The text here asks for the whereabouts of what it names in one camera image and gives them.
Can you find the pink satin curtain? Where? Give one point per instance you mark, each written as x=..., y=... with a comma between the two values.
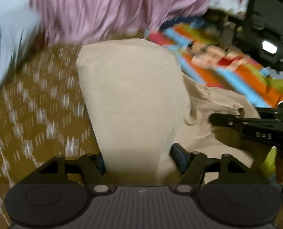
x=87, y=21

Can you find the beige large garment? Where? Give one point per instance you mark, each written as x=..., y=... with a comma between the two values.
x=140, y=103

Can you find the brown patterned colourful bedspread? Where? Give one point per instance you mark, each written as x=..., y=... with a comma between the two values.
x=42, y=114

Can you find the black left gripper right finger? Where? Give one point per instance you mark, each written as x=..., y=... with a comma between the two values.
x=194, y=165

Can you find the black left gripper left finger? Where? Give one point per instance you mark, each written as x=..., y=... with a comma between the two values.
x=90, y=167

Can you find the black office chair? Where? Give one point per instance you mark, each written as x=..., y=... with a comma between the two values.
x=259, y=31

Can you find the light blue pillow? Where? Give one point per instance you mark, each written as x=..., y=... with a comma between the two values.
x=18, y=31

